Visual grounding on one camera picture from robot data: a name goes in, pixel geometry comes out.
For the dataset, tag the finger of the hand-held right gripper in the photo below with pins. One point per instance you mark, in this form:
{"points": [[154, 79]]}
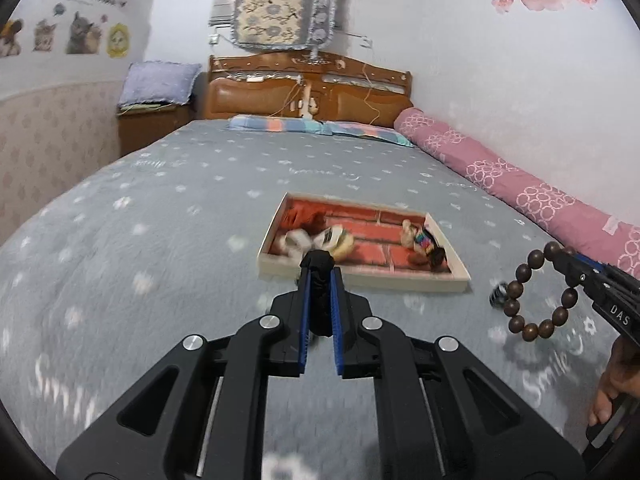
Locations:
{"points": [[607, 269], [575, 272]]}

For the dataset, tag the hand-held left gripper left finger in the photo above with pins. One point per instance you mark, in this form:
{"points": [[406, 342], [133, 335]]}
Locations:
{"points": [[303, 330]]}

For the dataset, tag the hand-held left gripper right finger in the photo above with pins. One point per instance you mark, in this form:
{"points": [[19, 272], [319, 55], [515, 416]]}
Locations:
{"points": [[338, 330]]}

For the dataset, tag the shallow tray with brick lining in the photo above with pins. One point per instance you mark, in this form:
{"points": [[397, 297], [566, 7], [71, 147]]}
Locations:
{"points": [[370, 232]]}

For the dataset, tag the red scrunchie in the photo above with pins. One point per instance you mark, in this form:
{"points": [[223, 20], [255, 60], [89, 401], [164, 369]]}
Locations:
{"points": [[302, 217]]}

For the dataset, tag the small colourful doll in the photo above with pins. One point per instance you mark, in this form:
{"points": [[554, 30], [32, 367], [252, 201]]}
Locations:
{"points": [[426, 242]]}

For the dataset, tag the person's right hand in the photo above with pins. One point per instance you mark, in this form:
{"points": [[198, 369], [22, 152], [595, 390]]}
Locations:
{"points": [[617, 380]]}

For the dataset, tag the black hair claw clip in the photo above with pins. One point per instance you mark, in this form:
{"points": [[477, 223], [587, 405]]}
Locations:
{"points": [[499, 294]]}

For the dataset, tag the pink rolled quilt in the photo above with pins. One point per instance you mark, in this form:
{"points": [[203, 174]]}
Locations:
{"points": [[500, 170]]}

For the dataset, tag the grey patterned blanket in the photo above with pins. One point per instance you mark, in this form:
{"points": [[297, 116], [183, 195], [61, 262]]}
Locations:
{"points": [[150, 270]]}

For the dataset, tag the plaid pillow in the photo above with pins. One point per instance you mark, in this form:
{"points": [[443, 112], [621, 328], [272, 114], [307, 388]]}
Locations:
{"points": [[370, 133], [275, 124]]}

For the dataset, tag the small beige doll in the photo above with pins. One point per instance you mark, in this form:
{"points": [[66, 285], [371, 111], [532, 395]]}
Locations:
{"points": [[311, 107]]}

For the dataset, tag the wooden headboard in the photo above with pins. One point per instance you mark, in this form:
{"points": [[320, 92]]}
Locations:
{"points": [[240, 100]]}

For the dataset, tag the wooden nightstand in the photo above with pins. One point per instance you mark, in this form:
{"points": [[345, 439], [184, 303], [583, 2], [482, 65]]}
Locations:
{"points": [[150, 130]]}

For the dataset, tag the blue dotted cushion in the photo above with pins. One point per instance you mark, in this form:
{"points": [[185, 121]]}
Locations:
{"points": [[157, 84]]}

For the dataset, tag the hanging floral cloth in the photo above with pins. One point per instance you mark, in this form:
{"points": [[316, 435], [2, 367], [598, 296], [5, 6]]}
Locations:
{"points": [[280, 5]]}

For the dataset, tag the yellow flower cat sticker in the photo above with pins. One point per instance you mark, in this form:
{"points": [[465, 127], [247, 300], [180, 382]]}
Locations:
{"points": [[119, 41]]}

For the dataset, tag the cat in brown hat sticker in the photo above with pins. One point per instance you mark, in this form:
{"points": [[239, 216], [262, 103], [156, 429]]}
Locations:
{"points": [[11, 39]]}

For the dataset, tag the grey cats wall sticker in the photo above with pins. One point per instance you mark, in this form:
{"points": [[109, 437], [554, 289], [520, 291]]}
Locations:
{"points": [[82, 34]]}

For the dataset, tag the small kitten wall sticker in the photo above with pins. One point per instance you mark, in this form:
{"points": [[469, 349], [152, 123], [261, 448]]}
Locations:
{"points": [[45, 35]]}

